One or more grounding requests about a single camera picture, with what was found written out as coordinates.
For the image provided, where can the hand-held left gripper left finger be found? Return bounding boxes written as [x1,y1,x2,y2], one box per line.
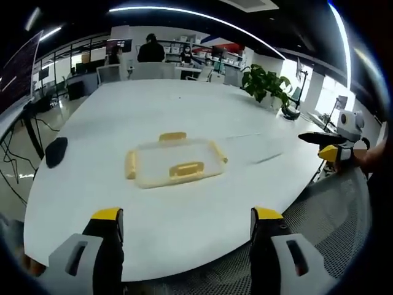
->
[48,207,125,282]

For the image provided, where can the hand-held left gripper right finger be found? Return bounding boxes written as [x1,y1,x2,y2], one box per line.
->
[249,206,331,281]

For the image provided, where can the clear lid with yellow buckles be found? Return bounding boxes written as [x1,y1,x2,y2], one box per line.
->
[124,131,230,189]

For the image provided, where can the person's left hand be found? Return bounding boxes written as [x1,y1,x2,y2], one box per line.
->
[21,254,47,277]

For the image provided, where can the green potted plant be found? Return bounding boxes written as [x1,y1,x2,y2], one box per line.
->
[241,63,294,110]

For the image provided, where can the black pouch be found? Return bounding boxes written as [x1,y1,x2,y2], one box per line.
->
[45,136,69,169]

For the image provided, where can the black desk leg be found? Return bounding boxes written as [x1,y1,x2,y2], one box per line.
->
[21,101,47,161]

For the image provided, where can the shelf with white boxes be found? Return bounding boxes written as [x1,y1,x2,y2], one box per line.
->
[161,36,247,68]

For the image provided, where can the white office chair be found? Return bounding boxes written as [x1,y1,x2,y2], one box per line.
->
[133,61,176,81]
[96,65,122,85]

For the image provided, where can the large dark wall screen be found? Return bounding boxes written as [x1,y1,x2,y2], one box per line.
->
[0,29,44,115]

